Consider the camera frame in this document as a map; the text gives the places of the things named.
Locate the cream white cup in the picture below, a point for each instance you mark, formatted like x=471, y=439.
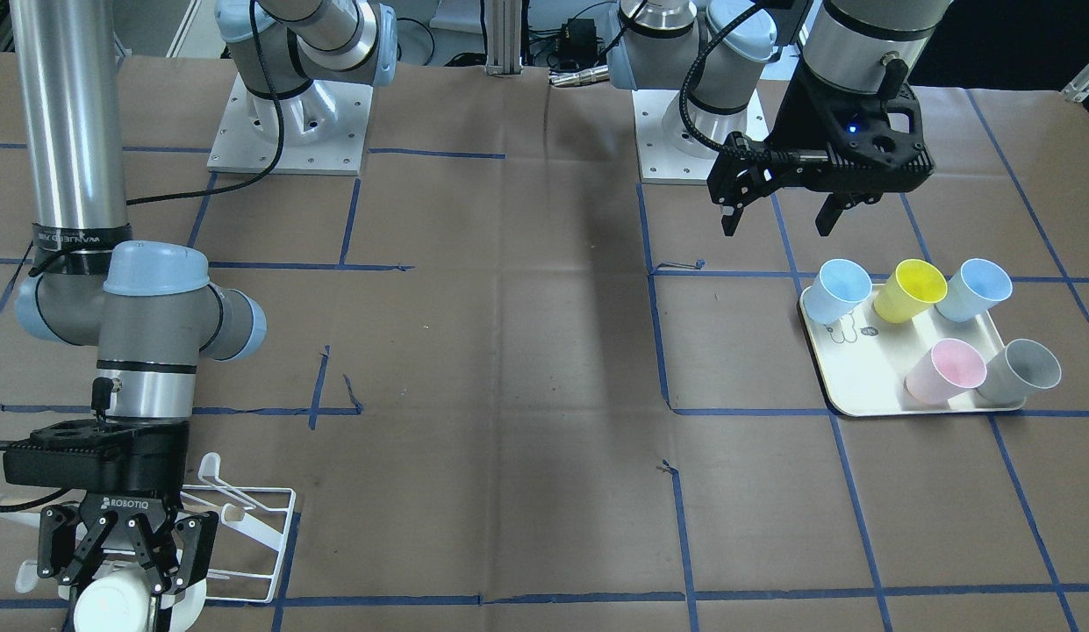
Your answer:
x=120, y=600

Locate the grey cup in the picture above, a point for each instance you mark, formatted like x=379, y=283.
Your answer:
x=1021, y=368

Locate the cream plastic tray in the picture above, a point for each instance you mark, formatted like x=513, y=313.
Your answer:
x=863, y=360

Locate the pink cup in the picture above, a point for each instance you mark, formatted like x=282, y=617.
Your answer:
x=950, y=367

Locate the white wire cup rack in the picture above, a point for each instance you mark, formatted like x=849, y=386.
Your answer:
x=253, y=539

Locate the brown paper table cover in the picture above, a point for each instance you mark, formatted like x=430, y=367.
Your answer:
x=514, y=387

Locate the light blue cup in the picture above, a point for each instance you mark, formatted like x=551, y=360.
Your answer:
x=977, y=286
x=841, y=285

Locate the yellow cup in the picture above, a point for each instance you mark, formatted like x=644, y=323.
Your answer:
x=913, y=287

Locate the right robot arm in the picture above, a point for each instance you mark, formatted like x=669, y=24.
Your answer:
x=148, y=307

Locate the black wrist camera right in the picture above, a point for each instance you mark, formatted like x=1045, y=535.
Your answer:
x=133, y=458

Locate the aluminium frame post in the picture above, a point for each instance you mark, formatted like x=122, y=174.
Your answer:
x=505, y=36

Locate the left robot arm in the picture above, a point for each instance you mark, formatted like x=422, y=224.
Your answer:
x=712, y=59

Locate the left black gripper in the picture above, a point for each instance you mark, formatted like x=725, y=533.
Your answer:
x=800, y=112

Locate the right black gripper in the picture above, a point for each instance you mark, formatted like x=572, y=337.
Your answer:
x=123, y=503

